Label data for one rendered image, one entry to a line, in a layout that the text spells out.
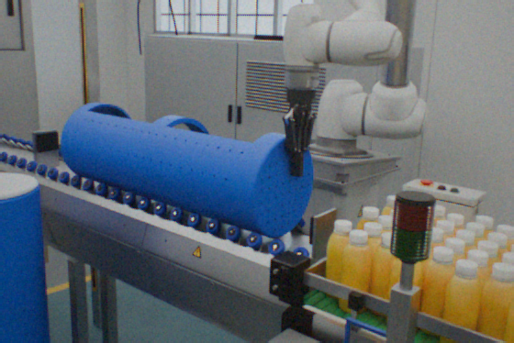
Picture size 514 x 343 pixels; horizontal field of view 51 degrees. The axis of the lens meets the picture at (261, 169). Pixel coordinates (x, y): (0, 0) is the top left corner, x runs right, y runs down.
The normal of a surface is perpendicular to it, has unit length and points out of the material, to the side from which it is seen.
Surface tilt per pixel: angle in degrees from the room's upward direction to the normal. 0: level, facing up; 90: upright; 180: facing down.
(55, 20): 90
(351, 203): 90
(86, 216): 70
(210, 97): 90
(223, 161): 60
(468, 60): 90
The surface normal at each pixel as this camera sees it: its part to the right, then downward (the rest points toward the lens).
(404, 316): -0.62, 0.18
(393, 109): -0.32, 0.45
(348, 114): -0.30, 0.17
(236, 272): -0.58, -0.16
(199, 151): -0.48, -0.43
